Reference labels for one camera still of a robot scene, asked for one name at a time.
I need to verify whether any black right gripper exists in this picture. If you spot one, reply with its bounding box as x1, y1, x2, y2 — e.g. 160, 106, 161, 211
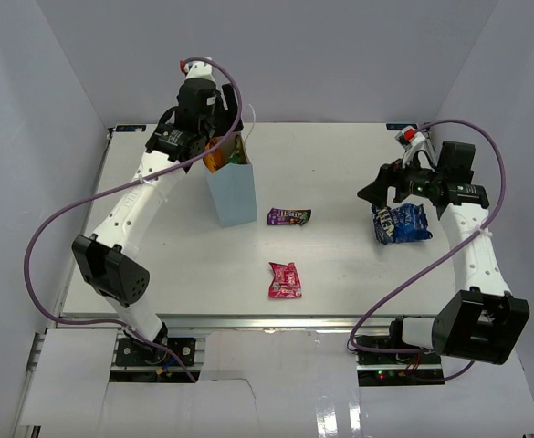
358, 148, 445, 210

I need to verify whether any blue snack bag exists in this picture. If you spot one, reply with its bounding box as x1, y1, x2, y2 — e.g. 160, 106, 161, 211
371, 203, 433, 245

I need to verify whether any orange Kettle chips bag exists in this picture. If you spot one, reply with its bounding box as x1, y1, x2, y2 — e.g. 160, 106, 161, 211
203, 138, 225, 173

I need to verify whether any green yellow Fox's candy bag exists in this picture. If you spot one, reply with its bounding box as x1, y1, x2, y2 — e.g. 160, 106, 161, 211
227, 135, 246, 164

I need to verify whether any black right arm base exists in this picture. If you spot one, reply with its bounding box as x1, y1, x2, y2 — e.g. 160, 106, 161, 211
347, 341, 445, 388

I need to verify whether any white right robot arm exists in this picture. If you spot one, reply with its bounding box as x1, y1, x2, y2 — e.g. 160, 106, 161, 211
358, 141, 529, 365

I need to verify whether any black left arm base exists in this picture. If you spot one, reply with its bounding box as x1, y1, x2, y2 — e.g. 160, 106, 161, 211
110, 338, 200, 383

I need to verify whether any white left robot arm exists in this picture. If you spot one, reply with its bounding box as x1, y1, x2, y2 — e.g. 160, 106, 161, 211
72, 76, 242, 364

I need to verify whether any light blue paper bag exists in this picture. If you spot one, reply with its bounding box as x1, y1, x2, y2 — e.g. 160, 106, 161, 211
204, 123, 257, 228

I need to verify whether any blue label right corner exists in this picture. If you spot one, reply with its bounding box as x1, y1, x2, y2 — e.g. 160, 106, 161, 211
385, 122, 418, 131

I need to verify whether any blue label corner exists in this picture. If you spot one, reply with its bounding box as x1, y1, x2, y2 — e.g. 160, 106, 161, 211
114, 124, 147, 133
385, 122, 418, 131

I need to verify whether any blue label left corner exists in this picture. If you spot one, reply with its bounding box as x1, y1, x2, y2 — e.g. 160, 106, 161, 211
114, 124, 147, 133

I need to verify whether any purple Skittles packet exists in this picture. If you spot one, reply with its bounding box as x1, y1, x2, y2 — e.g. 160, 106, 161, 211
267, 208, 312, 226

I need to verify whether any red pink candy packet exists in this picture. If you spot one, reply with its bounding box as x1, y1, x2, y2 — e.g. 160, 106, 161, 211
268, 262, 302, 299

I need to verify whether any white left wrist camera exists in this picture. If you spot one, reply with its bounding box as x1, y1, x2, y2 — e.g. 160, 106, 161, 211
180, 60, 215, 82

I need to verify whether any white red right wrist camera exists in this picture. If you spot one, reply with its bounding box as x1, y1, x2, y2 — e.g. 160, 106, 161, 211
395, 126, 428, 162

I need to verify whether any aluminium front frame rail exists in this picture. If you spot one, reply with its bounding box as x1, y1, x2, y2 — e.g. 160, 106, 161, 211
54, 312, 496, 334

